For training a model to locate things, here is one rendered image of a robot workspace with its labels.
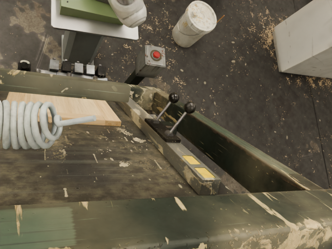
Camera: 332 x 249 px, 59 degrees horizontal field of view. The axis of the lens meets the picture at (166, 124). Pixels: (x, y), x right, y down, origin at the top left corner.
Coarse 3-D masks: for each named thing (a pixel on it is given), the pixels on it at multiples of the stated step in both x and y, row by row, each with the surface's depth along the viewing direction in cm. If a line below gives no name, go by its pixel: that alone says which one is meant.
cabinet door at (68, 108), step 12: (12, 96) 107; (24, 96) 110; (36, 96) 114; (48, 96) 117; (60, 96) 121; (60, 108) 105; (72, 108) 108; (84, 108) 111; (96, 108) 114; (108, 108) 116; (48, 120) 93; (96, 120) 99; (108, 120) 101; (120, 120) 104
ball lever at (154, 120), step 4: (172, 92) 97; (168, 96) 98; (172, 96) 96; (176, 96) 96; (172, 100) 97; (176, 100) 97; (168, 104) 98; (164, 108) 98; (164, 112) 98; (160, 116) 98; (152, 120) 98; (156, 120) 97
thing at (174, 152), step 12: (132, 108) 115; (132, 120) 113; (144, 120) 102; (144, 132) 100; (156, 144) 90; (168, 144) 83; (180, 144) 85; (168, 156) 81; (180, 156) 76; (192, 156) 78; (180, 168) 75; (192, 168) 69; (192, 180) 69; (204, 180) 65; (216, 180) 66; (204, 192) 66; (216, 192) 68
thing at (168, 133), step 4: (184, 104) 87; (188, 104) 86; (192, 104) 86; (184, 108) 87; (188, 108) 86; (192, 108) 86; (184, 112) 87; (188, 112) 87; (192, 112) 87; (184, 116) 87; (180, 120) 87; (176, 124) 87; (172, 128) 88; (168, 132) 87
